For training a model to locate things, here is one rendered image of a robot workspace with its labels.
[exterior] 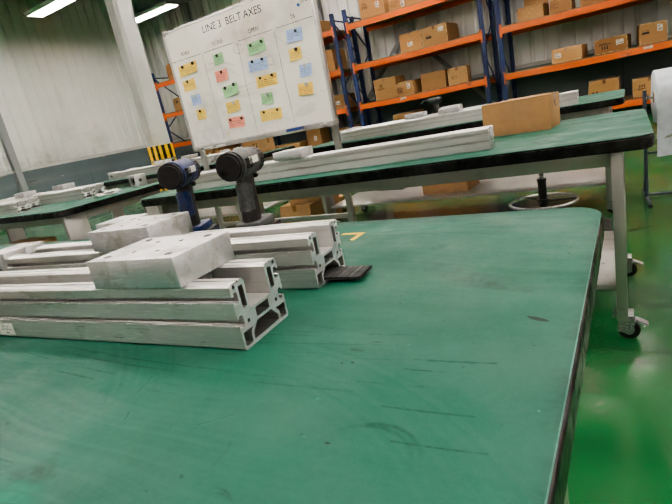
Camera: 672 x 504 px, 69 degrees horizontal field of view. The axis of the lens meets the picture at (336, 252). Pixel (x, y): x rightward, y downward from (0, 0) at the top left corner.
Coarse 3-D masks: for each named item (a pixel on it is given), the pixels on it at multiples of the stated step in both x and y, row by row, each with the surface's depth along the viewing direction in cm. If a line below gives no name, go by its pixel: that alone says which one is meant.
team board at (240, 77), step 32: (256, 0) 356; (288, 0) 343; (192, 32) 393; (224, 32) 378; (256, 32) 365; (288, 32) 352; (320, 32) 341; (192, 64) 403; (224, 64) 388; (256, 64) 374; (288, 64) 360; (320, 64) 348; (192, 96) 415; (224, 96) 398; (256, 96) 383; (288, 96) 369; (320, 96) 356; (192, 128) 428; (224, 128) 410; (256, 128) 394; (288, 128) 379; (224, 224) 453
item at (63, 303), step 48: (0, 288) 80; (48, 288) 73; (144, 288) 63; (192, 288) 59; (240, 288) 59; (48, 336) 77; (96, 336) 71; (144, 336) 66; (192, 336) 62; (240, 336) 58
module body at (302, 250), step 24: (240, 240) 79; (264, 240) 76; (288, 240) 74; (312, 240) 74; (336, 240) 81; (24, 264) 109; (48, 264) 105; (72, 264) 100; (288, 264) 76; (312, 264) 74; (336, 264) 81; (288, 288) 77; (312, 288) 75
